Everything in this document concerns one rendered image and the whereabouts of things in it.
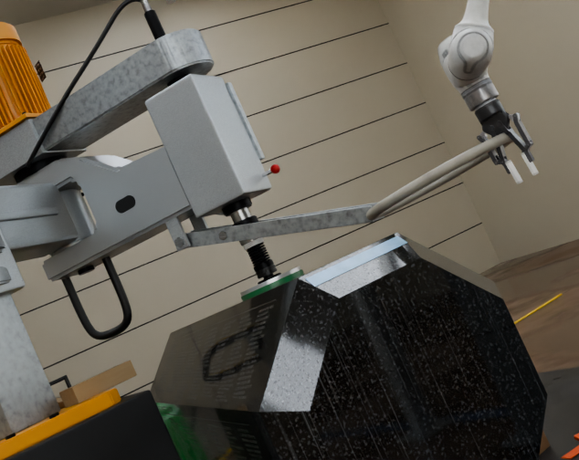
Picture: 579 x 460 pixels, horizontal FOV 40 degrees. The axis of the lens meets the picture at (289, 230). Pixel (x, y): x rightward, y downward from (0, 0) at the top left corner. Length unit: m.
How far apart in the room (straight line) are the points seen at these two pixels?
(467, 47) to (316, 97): 6.60
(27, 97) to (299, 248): 5.32
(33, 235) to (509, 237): 6.96
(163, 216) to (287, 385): 0.95
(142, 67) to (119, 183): 0.39
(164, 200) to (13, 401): 0.79
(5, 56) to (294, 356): 1.67
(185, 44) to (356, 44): 6.60
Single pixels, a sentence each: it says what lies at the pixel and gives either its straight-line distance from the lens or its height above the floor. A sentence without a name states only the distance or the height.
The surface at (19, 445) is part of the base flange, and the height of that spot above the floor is 0.75.
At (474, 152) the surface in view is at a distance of 2.19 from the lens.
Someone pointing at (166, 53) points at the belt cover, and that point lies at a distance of 2.63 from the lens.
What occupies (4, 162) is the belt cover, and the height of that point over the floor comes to 1.64.
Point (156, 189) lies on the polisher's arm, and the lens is 2.66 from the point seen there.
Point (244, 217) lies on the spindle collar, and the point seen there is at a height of 1.09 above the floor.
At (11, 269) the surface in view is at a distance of 2.45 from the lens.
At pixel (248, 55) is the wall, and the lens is 8.52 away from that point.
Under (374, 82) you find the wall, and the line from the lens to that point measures 9.07.
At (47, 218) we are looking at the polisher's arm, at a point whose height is 1.37.
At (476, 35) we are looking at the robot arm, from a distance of 2.10.
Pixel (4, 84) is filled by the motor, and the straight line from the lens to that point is 3.06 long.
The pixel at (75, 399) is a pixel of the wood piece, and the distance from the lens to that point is 2.39.
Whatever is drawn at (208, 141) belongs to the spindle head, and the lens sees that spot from 2.54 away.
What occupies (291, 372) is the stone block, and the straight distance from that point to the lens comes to 1.91.
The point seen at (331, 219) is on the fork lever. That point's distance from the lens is 2.44.
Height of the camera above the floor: 0.87
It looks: 3 degrees up
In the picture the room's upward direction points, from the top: 24 degrees counter-clockwise
